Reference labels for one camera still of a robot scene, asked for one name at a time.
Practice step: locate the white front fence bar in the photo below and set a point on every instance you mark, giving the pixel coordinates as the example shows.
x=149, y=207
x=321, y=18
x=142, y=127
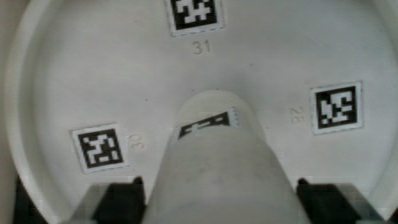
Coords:
x=12, y=8

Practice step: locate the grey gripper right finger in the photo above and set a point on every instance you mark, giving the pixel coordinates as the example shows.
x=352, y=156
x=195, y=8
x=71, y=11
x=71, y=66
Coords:
x=334, y=203

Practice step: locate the white cylindrical table leg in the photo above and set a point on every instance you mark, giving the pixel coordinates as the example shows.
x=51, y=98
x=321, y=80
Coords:
x=222, y=184

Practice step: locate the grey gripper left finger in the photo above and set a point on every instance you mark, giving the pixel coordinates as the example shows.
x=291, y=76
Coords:
x=112, y=204

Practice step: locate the white round table top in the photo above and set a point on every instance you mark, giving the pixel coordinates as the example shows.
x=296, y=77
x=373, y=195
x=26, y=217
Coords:
x=128, y=66

